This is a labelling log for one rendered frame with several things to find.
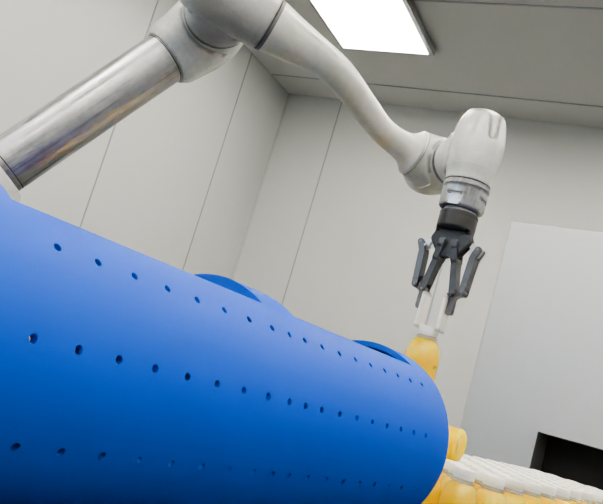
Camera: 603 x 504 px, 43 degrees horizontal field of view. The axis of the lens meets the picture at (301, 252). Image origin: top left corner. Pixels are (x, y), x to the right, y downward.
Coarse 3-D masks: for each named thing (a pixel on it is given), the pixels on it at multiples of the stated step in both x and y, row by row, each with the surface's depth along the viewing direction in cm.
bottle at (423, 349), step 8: (424, 336) 144; (432, 336) 145; (416, 344) 144; (424, 344) 143; (432, 344) 144; (408, 352) 144; (416, 352) 143; (424, 352) 143; (432, 352) 143; (416, 360) 143; (424, 360) 143; (432, 360) 143; (424, 368) 142; (432, 368) 143; (432, 376) 143
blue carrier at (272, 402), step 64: (0, 192) 59; (0, 256) 54; (64, 256) 60; (128, 256) 68; (0, 320) 52; (64, 320) 57; (128, 320) 63; (192, 320) 71; (256, 320) 81; (0, 384) 53; (64, 384) 57; (128, 384) 62; (192, 384) 69; (256, 384) 77; (320, 384) 88; (384, 384) 103; (0, 448) 55; (64, 448) 59; (128, 448) 64; (192, 448) 70; (256, 448) 78; (320, 448) 88; (384, 448) 100
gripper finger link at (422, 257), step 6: (420, 240) 151; (420, 246) 151; (420, 252) 151; (426, 252) 151; (420, 258) 150; (426, 258) 152; (420, 264) 150; (426, 264) 152; (414, 270) 150; (420, 270) 150; (414, 276) 150; (420, 276) 151; (414, 282) 149; (420, 282) 151
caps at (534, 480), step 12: (468, 456) 201; (492, 468) 169; (504, 468) 190; (516, 468) 220; (528, 468) 255; (528, 480) 162; (540, 480) 188; (552, 480) 206; (564, 480) 246; (552, 492) 164; (564, 492) 173; (576, 492) 183; (588, 492) 195; (600, 492) 229
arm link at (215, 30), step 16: (192, 0) 134; (208, 0) 133; (224, 0) 133; (240, 0) 133; (256, 0) 134; (272, 0) 135; (192, 16) 139; (208, 16) 136; (224, 16) 134; (240, 16) 134; (256, 16) 134; (272, 16) 135; (192, 32) 143; (208, 32) 140; (224, 32) 139; (240, 32) 136; (256, 32) 136
